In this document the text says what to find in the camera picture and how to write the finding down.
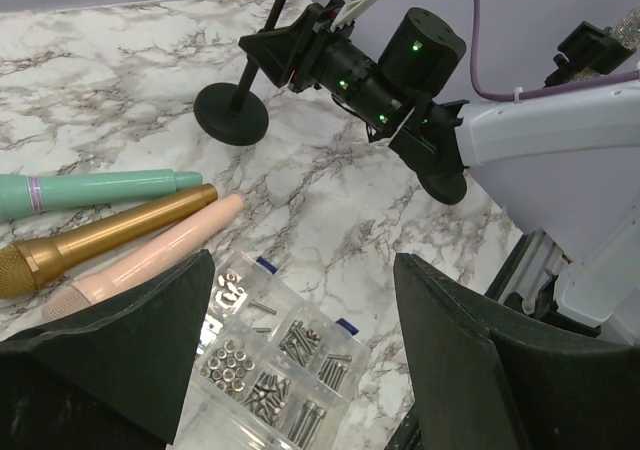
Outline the black stand holding glitter mic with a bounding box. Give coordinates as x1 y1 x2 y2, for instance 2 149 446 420
417 19 636 206

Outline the black stand holding teal mic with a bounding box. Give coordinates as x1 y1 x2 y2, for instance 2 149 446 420
193 0 286 147

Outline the glitter microphone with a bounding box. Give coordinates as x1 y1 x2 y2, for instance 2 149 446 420
545 6 639 87

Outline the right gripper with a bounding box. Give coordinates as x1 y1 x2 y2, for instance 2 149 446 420
239 0 358 93

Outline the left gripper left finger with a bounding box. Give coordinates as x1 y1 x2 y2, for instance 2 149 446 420
1 250 215 449

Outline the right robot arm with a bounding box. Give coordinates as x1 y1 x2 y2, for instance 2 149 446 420
239 0 639 205

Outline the clear plastic screw box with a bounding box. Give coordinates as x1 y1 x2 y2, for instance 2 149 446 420
172 252 370 449

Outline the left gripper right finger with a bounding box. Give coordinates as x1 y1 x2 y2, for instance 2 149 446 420
393 253 639 449

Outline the pink microphone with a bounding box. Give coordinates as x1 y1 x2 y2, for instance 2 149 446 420
42 194 244 322

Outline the teal microphone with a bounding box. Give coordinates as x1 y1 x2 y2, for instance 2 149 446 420
1 169 203 222

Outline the gold microphone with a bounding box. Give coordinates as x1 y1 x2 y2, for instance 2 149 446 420
1 184 218 300

